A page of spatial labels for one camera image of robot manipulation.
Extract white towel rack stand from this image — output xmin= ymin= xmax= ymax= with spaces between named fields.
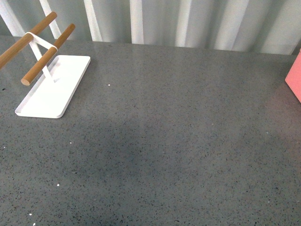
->
xmin=0 ymin=12 xmax=91 ymax=119

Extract pink box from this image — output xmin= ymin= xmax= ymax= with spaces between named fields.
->
xmin=285 ymin=51 xmax=301 ymax=102

